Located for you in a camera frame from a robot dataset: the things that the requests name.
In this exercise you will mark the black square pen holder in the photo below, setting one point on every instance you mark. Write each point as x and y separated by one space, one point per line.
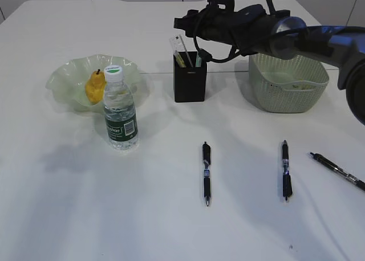
189 83

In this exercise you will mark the clear plastic ruler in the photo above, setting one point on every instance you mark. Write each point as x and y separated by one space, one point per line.
177 44

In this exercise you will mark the yellow white waste paper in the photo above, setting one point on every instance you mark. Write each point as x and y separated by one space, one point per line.
302 87

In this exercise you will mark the black pen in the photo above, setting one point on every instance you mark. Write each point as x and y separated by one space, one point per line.
206 157
338 170
286 181

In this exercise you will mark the blue black right robot arm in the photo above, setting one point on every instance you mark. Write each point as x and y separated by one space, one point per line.
252 31

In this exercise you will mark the teal utility knife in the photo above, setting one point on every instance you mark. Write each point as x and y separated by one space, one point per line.
198 62

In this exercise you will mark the pale green wavy glass plate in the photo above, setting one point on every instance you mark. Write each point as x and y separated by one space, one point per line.
67 83

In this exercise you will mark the yellow pear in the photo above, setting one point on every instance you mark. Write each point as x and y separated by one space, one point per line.
95 86

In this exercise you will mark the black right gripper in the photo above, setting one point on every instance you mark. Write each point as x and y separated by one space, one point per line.
200 23

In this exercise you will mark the green plastic woven basket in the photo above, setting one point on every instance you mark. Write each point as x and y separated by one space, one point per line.
271 79

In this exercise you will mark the black pen under ruler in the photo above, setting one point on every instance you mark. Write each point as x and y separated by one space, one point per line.
206 157

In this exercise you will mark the yellow utility knife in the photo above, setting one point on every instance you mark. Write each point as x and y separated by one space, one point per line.
179 59

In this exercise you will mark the clear water bottle green label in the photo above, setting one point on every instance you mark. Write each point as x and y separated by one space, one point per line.
119 110

